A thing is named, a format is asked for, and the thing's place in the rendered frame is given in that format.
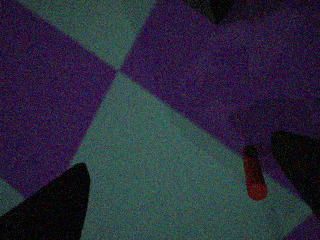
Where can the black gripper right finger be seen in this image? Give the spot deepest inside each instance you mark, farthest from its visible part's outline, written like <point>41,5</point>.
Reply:
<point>299,158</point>

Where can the dark red peg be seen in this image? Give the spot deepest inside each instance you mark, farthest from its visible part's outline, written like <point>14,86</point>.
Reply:
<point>256,187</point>

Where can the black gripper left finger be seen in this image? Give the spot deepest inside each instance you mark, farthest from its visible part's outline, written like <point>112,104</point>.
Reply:
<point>55,212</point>

